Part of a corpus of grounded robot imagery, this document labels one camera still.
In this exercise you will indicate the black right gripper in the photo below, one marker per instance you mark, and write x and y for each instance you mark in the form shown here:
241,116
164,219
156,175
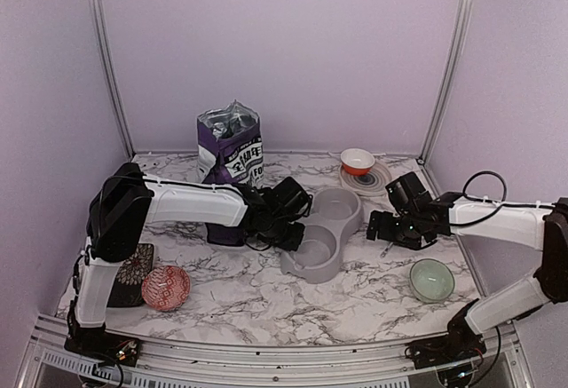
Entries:
384,233

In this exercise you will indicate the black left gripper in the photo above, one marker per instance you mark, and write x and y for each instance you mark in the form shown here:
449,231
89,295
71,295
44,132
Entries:
292,243

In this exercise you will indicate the grey double pet bowl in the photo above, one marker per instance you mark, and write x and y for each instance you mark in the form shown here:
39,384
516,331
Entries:
335,216

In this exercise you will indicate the purple puppy food bag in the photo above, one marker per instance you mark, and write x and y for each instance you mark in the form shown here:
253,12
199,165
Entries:
230,146

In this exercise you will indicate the silver metal scoop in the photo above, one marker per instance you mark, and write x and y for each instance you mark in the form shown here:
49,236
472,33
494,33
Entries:
386,250

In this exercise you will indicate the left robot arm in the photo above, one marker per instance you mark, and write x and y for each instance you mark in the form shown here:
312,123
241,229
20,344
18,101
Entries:
129,200

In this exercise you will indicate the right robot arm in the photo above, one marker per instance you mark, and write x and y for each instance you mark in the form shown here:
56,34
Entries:
540,226

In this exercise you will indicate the spiral pattern ceramic plate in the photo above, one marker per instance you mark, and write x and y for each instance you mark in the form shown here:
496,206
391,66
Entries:
372,184

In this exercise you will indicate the pale green glass bowl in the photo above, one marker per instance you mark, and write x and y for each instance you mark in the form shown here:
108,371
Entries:
431,281

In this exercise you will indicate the orange white ceramic bowl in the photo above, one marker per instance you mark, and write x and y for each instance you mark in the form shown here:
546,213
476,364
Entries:
356,161

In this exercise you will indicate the red patterned ceramic bowl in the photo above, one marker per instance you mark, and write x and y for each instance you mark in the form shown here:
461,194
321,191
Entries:
166,288

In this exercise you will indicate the black floral square plate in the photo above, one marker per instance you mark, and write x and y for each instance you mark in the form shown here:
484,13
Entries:
126,290

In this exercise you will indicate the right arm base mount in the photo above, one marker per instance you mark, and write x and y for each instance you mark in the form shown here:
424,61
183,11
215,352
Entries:
459,343

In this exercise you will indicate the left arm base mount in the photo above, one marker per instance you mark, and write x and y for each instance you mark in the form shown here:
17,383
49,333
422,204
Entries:
99,344

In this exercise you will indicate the aluminium right corner post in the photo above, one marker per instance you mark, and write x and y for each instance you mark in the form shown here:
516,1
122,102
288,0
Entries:
457,43

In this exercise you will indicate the aluminium corner post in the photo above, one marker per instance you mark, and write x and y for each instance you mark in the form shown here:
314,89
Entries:
100,29
457,43

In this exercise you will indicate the aluminium front frame rail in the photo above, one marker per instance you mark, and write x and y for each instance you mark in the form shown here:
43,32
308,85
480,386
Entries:
168,363

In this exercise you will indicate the aluminium left corner post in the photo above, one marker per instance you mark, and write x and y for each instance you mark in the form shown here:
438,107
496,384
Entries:
100,29

